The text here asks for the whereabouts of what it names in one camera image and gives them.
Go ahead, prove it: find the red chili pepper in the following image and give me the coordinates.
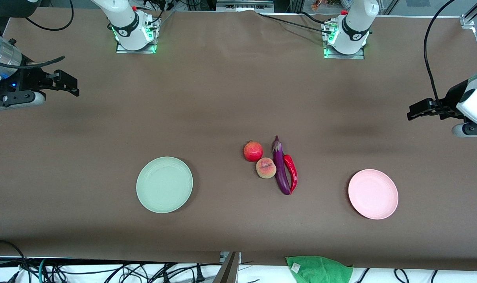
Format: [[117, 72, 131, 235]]
[[284, 154, 298, 195]]

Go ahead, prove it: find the purple eggplant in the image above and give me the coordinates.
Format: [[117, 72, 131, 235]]
[[272, 136, 291, 196]]

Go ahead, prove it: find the orange pink peach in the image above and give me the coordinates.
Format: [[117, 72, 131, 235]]
[[256, 157, 277, 179]]

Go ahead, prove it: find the red pomegranate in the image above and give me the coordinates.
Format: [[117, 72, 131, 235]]
[[243, 140, 263, 162]]

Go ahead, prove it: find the pink plate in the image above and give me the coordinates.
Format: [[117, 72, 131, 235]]
[[348, 169, 399, 220]]

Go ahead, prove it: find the pale green plate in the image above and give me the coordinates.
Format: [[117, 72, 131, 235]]
[[136, 156, 193, 214]]

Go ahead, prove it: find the brown table cloth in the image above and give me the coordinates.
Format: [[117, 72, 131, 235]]
[[0, 8, 477, 272]]

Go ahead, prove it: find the green cloth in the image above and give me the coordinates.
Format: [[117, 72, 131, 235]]
[[286, 255, 354, 283]]

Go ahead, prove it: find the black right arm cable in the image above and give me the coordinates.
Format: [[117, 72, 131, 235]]
[[0, 0, 74, 70]]

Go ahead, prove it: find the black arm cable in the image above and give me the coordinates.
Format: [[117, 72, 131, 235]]
[[423, 0, 457, 103], [0, 0, 74, 70]]

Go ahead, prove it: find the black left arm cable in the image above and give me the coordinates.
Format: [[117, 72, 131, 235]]
[[423, 0, 457, 103]]

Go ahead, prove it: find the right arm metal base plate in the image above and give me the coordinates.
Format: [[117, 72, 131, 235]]
[[116, 16, 157, 54]]

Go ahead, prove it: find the aluminium frame profile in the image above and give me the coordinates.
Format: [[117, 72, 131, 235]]
[[460, 0, 477, 28]]

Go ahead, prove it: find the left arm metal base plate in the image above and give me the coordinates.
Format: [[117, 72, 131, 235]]
[[323, 22, 365, 60]]

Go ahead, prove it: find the black cable across cloth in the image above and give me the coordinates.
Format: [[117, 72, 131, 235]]
[[256, 11, 335, 34]]

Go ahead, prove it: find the thick black cable loop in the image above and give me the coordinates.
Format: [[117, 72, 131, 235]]
[[0, 240, 30, 283]]

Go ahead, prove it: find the grey metal frame bar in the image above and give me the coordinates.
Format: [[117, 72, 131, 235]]
[[216, 0, 274, 12]]

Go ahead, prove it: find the grey metal post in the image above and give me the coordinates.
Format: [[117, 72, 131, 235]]
[[213, 252, 241, 283]]

